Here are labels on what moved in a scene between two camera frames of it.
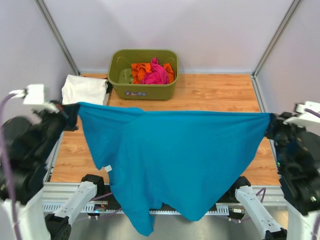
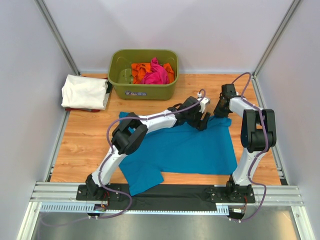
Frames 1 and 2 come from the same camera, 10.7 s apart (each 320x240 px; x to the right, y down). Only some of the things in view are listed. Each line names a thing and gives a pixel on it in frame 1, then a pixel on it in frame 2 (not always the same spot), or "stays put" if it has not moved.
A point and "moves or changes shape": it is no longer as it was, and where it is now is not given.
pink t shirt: [158, 76] stays put
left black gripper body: [52, 123] to [195, 114]
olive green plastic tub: [119, 74] stays put
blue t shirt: [185, 160] moves or changes shape
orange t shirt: [139, 70] stays put
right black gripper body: [279, 132] to [219, 111]
